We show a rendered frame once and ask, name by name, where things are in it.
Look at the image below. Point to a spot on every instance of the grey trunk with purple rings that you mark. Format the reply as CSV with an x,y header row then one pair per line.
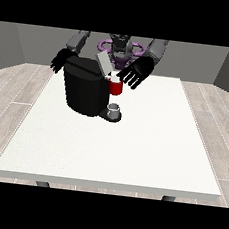
x,y
119,50

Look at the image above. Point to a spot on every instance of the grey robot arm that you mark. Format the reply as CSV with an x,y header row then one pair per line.
x,y
78,41
157,50

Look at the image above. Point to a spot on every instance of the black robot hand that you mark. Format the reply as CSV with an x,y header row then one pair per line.
x,y
138,70
60,60

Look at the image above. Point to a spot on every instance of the pale grey machine lid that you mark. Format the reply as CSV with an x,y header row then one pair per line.
x,y
104,62

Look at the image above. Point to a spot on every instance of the black coffee machine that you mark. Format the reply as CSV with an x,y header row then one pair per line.
x,y
85,86

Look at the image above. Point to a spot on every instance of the red pod holder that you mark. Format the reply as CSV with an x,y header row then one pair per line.
x,y
116,88

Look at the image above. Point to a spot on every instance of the small grey cup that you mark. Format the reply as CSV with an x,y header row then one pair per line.
x,y
114,110

